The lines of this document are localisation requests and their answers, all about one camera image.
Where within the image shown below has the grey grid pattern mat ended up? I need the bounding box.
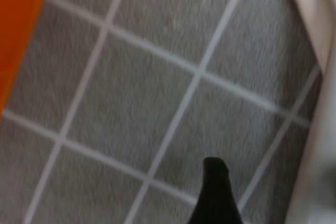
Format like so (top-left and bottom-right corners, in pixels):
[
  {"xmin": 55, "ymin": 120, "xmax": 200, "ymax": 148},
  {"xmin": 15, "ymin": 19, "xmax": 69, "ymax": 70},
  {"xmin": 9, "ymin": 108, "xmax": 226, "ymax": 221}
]
[{"xmin": 0, "ymin": 0, "xmax": 336, "ymax": 224}]

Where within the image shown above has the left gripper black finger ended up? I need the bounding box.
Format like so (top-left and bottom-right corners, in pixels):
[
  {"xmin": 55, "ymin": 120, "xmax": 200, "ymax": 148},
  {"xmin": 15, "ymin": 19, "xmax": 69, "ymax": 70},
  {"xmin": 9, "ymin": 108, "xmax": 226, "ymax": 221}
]
[{"xmin": 188, "ymin": 157, "xmax": 244, "ymax": 224}]

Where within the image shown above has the cream white plastic knife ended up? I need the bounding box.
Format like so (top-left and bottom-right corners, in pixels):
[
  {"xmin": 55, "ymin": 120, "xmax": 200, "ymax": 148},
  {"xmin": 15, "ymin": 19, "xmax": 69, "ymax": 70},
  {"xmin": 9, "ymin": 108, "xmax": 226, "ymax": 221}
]
[{"xmin": 282, "ymin": 0, "xmax": 332, "ymax": 68}]

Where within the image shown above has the orange plastic cutlery holder crate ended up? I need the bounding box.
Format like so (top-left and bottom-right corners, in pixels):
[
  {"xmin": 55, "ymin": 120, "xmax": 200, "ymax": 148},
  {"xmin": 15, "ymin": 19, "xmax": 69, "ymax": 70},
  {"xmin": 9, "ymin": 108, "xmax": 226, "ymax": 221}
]
[{"xmin": 0, "ymin": 0, "xmax": 55, "ymax": 116}]

